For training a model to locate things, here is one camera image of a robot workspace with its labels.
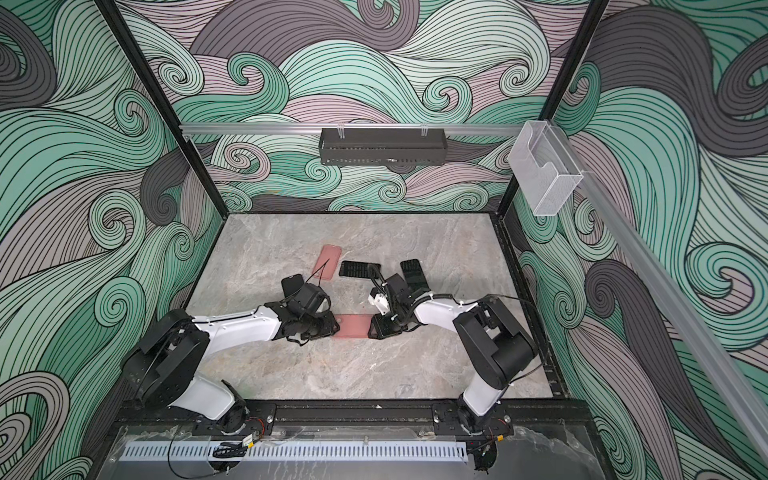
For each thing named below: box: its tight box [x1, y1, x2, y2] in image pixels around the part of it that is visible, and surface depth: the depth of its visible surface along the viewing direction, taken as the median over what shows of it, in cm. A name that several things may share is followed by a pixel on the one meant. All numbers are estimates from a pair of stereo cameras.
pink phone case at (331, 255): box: [312, 245, 342, 280], surface depth 110 cm
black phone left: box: [281, 274, 304, 297], surface depth 102 cm
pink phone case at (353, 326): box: [334, 314, 373, 339], surface depth 90 cm
